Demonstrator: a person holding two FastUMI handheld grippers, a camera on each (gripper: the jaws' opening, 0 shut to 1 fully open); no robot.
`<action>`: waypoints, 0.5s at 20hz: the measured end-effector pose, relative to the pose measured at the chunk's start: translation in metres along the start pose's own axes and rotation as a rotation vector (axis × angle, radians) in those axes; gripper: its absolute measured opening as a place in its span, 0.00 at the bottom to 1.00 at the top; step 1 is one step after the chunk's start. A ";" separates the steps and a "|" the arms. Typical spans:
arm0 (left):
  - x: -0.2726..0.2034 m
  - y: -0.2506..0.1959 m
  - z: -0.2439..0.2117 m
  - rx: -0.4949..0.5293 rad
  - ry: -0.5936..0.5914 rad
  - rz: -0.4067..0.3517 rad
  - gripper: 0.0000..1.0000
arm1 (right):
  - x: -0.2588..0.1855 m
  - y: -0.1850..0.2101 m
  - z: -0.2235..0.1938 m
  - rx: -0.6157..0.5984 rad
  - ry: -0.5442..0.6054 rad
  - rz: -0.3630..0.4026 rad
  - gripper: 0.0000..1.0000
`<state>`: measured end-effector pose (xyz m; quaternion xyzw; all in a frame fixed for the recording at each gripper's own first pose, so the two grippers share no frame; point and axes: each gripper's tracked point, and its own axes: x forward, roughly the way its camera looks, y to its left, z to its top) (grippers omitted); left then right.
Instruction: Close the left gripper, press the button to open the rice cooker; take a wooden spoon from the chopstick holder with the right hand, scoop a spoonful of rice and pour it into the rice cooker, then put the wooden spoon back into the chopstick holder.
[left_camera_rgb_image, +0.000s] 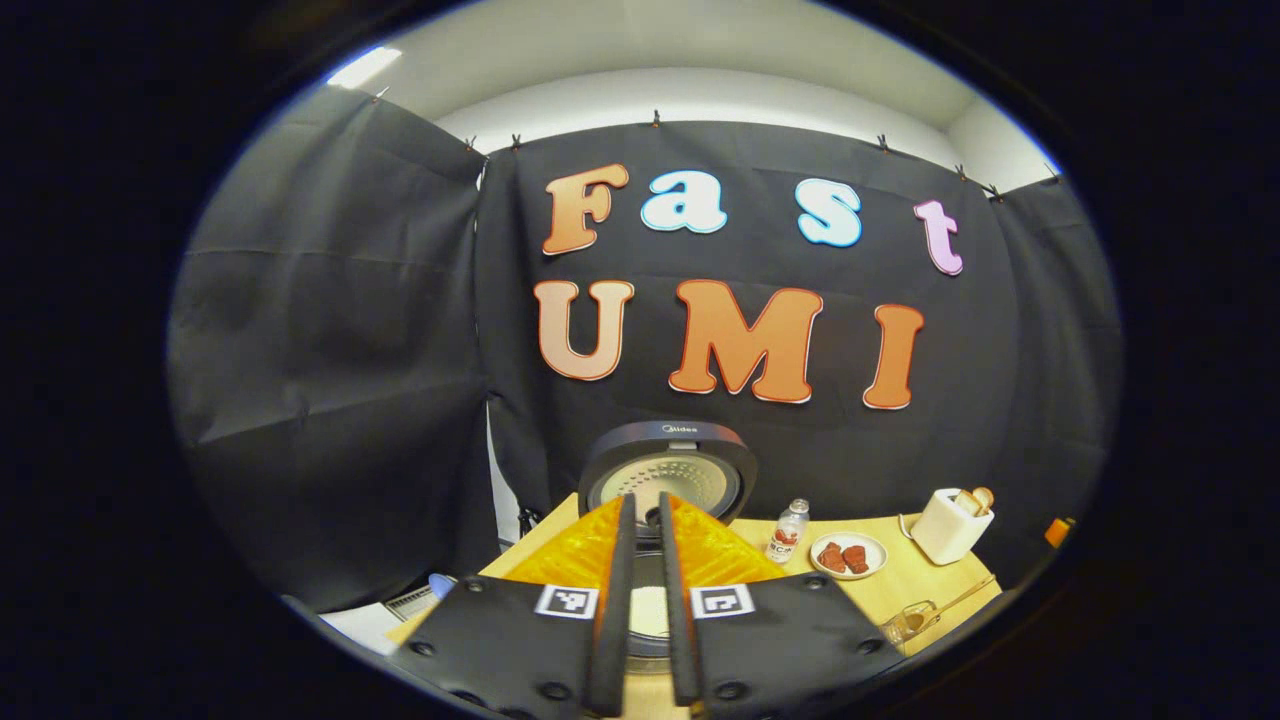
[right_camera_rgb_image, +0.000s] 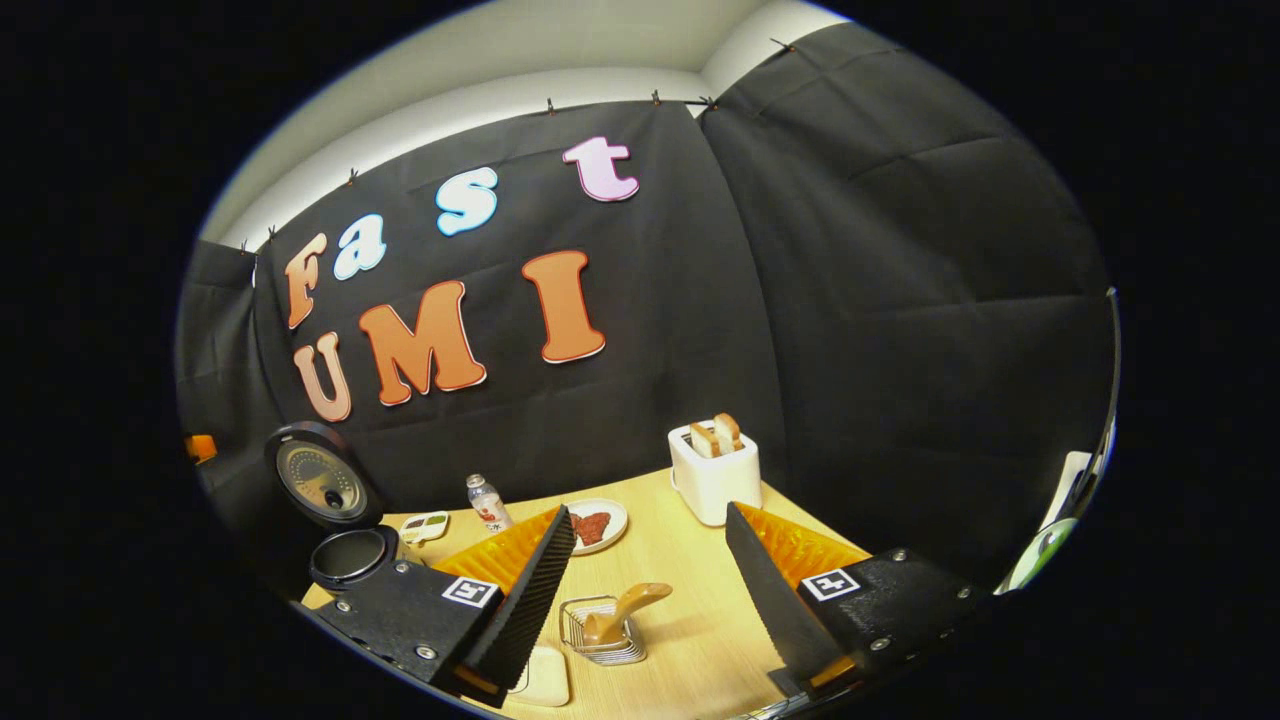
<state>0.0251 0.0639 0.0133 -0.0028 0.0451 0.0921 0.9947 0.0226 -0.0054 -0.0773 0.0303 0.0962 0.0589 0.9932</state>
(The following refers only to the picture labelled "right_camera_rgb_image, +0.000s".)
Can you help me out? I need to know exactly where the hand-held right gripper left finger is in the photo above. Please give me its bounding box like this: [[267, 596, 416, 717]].
[[315, 505, 578, 701]]

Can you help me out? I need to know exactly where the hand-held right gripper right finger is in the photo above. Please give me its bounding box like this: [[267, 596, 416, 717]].
[[725, 500, 986, 696]]

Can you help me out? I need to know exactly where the metal wire chopstick holder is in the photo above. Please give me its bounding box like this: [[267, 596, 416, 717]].
[[560, 595, 648, 667]]

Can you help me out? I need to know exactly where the wooden spoon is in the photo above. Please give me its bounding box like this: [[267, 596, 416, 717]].
[[583, 583, 673, 646]]

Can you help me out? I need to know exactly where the dark grey rice cooker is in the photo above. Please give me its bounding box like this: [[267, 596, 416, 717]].
[[263, 420, 403, 596]]

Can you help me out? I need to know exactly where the clear plastic box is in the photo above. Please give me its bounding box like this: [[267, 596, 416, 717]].
[[508, 645, 571, 708]]

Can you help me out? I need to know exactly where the small clear drink bottle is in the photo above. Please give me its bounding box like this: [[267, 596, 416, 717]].
[[465, 474, 513, 534]]

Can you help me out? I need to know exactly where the white toaster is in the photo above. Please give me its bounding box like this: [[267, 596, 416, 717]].
[[668, 422, 763, 528]]

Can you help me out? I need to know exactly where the white round plate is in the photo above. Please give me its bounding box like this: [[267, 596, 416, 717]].
[[565, 498, 629, 556]]

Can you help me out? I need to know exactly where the white green object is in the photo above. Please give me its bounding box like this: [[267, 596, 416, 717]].
[[1000, 445, 1101, 593]]

